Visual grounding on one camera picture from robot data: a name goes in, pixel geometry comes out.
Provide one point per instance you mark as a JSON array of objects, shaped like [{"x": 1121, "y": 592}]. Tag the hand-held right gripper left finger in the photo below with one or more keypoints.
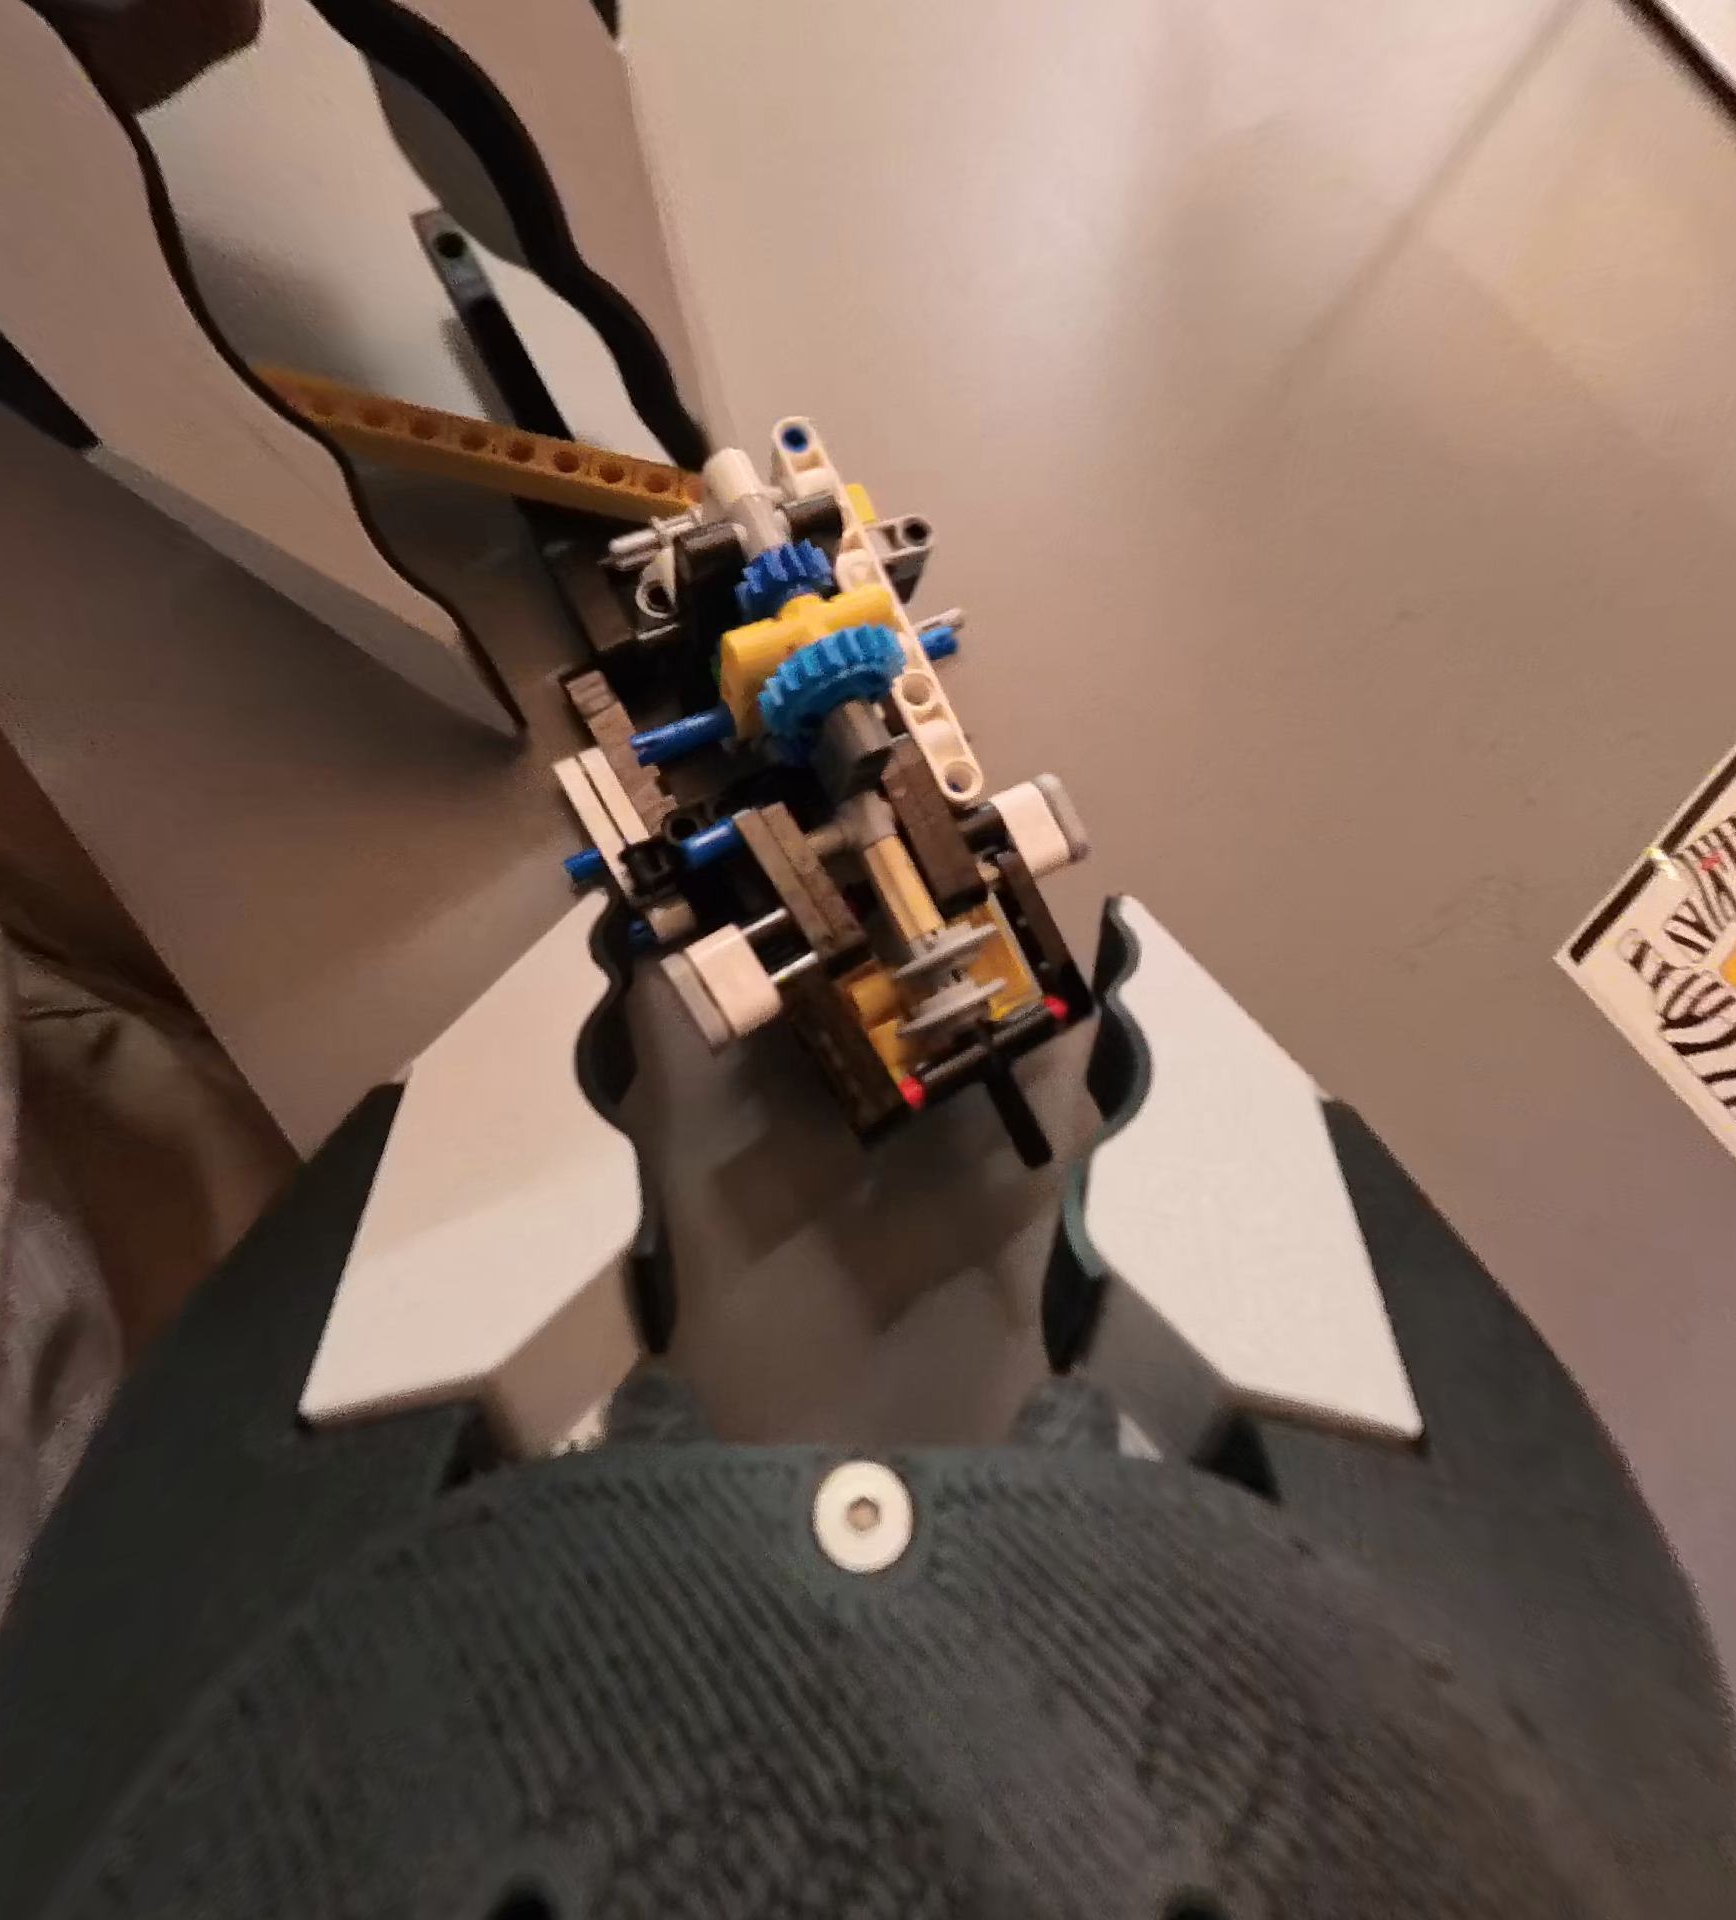
[{"x": 493, "y": 1200}]

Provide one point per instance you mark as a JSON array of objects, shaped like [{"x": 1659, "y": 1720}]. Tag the person's left hand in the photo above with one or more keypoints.
[{"x": 163, "y": 45}]

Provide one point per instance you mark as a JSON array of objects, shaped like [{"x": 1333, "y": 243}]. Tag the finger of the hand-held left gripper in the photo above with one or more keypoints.
[
  {"x": 29, "y": 225},
  {"x": 569, "y": 121}
]

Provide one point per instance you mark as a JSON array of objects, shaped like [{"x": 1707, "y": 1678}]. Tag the lego vehicle chassis assembly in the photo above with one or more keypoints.
[{"x": 839, "y": 751}]

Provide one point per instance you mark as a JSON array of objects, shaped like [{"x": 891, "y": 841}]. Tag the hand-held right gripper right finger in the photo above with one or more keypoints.
[{"x": 1229, "y": 1200}]

